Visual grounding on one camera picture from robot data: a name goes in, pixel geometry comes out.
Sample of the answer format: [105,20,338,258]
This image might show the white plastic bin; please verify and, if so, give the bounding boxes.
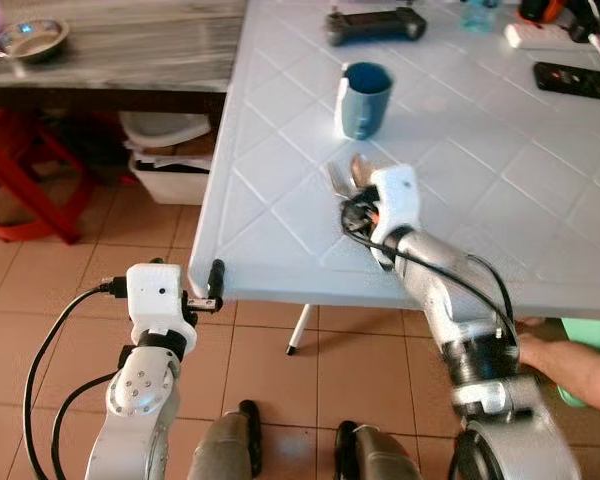
[119,111,215,207]

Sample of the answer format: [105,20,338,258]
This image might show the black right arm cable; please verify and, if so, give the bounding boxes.
[339,194,517,343]

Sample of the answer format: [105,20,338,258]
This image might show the orange and black device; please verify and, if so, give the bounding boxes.
[518,0,584,27]

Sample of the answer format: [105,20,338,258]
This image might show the robot leg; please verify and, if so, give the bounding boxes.
[187,400,264,480]
[334,420,423,480]

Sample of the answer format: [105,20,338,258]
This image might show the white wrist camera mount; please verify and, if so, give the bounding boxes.
[367,165,422,247]
[126,261,198,353]

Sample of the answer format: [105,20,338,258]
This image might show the white power strip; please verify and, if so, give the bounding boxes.
[504,22,584,52]

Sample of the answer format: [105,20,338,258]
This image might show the grey wood-grain table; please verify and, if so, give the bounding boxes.
[0,0,249,115]

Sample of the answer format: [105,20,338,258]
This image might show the teal plastic bottle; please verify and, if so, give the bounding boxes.
[460,0,502,32]

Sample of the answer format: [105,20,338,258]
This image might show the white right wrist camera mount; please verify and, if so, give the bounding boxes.
[367,165,422,247]

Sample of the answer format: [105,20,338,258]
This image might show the black handheld controller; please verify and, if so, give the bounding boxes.
[326,7,428,47]

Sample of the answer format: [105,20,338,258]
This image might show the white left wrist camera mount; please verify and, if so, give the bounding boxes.
[126,261,198,353]

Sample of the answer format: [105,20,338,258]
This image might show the white table leg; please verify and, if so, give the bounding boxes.
[286,304,315,357]

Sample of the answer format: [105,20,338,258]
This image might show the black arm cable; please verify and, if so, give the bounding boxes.
[21,283,131,480]
[339,194,517,343]

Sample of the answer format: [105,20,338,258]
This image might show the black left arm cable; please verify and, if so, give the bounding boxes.
[21,283,131,480]

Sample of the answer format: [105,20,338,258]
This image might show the red plastic stool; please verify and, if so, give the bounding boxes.
[0,107,94,245]

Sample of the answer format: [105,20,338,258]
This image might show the robot right leg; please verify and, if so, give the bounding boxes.
[334,420,423,480]

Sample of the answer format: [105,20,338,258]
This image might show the blue mug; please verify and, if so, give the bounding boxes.
[336,62,395,141]

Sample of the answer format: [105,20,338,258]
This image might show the person's hand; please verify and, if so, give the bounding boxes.
[514,319,573,393]

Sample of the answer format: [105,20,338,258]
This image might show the metal bowl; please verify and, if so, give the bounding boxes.
[0,18,70,64]

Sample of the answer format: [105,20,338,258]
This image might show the robot left leg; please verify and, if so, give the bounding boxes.
[187,400,264,480]

